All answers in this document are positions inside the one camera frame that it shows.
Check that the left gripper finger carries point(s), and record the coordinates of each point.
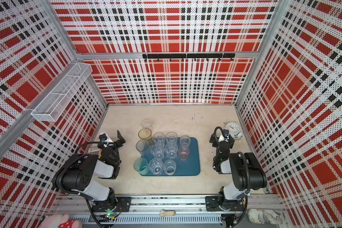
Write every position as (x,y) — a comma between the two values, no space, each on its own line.
(121,141)
(103,138)

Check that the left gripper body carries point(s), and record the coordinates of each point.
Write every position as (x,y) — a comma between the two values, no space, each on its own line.
(115,149)

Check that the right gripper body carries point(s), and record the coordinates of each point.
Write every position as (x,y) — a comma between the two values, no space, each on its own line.
(215,144)

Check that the blue frosted plastic cup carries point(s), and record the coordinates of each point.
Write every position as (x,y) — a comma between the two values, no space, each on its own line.
(143,146)

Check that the yellow transparent plastic cup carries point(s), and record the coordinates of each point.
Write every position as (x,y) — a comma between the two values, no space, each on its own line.
(146,133)

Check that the green textured plastic cup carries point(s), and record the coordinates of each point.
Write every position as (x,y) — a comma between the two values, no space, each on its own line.
(141,166)

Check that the pink transparent plastic cup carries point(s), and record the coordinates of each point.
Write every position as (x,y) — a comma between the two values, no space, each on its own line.
(184,152)

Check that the clear faceted cup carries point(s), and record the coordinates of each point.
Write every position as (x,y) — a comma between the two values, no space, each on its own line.
(159,138)
(157,151)

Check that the frosted clear plastic cup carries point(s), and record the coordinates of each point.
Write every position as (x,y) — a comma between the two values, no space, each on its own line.
(169,167)

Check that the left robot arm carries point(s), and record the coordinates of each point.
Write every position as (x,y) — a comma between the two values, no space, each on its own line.
(76,175)

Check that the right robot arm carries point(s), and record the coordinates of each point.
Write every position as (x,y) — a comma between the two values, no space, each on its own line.
(246,171)

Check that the teal plastic tray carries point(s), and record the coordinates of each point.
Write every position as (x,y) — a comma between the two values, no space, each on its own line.
(189,167)

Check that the colourful marker pack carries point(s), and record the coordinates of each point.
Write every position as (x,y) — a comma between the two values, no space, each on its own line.
(94,150)

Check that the white analog alarm clock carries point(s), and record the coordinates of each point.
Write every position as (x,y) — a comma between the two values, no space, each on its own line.
(235,130)

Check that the clear cup beside frosted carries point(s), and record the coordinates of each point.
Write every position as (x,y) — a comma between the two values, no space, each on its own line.
(147,123)

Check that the small beige wooden object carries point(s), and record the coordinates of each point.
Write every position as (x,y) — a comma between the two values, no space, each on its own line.
(164,213)

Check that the white crumpled cloth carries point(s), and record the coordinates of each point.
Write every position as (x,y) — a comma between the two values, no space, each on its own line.
(259,216)

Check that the pink plush toy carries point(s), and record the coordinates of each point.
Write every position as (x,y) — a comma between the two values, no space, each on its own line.
(60,221)

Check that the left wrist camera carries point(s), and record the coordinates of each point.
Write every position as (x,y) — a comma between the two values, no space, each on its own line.
(109,141)

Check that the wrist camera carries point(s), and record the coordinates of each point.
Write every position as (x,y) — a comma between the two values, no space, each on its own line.
(109,141)
(224,136)

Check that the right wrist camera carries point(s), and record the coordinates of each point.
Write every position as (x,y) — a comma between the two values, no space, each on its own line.
(224,136)

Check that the white wire mesh basket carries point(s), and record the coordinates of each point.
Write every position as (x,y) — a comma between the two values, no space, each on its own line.
(54,104)

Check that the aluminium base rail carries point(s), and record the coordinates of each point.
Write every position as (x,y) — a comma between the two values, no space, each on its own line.
(190,209)

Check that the black hook rail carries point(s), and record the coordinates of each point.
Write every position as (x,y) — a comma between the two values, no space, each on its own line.
(190,56)

